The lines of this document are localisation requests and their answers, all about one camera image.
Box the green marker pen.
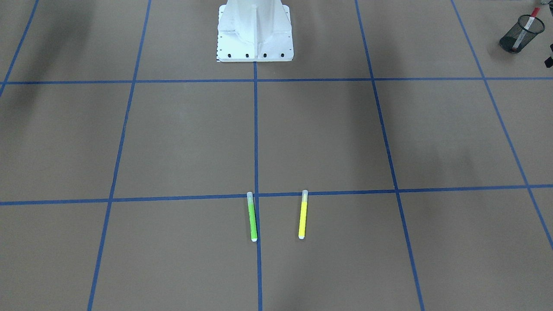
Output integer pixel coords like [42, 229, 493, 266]
[246, 191, 258, 242]

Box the yellow marker pen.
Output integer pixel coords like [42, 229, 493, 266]
[298, 189, 309, 240]

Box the red and white marker pen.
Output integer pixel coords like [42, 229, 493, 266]
[512, 6, 541, 51]

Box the black mesh pen cup near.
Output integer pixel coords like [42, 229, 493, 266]
[499, 15, 545, 54]

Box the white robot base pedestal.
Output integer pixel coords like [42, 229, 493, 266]
[216, 0, 294, 63]

